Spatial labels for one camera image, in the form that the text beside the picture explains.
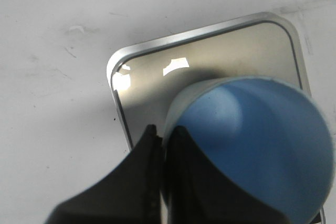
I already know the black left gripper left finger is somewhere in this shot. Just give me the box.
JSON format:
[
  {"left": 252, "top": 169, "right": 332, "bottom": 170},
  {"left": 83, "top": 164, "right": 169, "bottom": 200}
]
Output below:
[{"left": 46, "top": 125, "right": 163, "bottom": 223}]

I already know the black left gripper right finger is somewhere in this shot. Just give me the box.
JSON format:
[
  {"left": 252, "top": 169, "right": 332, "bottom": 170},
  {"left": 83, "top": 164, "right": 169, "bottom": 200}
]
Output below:
[{"left": 165, "top": 126, "right": 268, "bottom": 224}]

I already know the light blue plastic cup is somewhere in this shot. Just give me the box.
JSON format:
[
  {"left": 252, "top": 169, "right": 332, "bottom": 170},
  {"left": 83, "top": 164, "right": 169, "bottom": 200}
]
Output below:
[{"left": 164, "top": 77, "right": 335, "bottom": 223}]

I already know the silver digital kitchen scale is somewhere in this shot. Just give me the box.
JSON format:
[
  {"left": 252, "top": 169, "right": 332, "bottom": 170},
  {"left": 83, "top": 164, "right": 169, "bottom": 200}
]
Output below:
[{"left": 106, "top": 12, "right": 327, "bottom": 224}]

